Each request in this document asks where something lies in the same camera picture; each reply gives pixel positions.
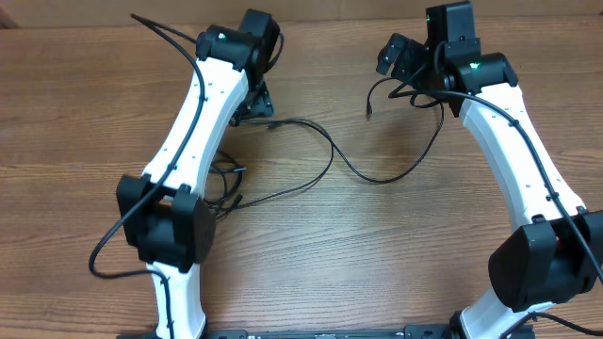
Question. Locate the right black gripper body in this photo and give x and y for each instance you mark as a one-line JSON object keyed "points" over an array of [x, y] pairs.
{"points": [[414, 67]]}

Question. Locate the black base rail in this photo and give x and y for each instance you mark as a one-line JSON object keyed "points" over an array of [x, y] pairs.
{"points": [[407, 332]]}

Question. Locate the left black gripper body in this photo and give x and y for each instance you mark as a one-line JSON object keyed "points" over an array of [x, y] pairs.
{"points": [[257, 104]]}

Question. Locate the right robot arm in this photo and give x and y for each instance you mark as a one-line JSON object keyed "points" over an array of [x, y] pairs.
{"points": [[554, 252]]}

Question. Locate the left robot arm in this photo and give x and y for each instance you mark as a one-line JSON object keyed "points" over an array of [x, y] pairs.
{"points": [[164, 213]]}

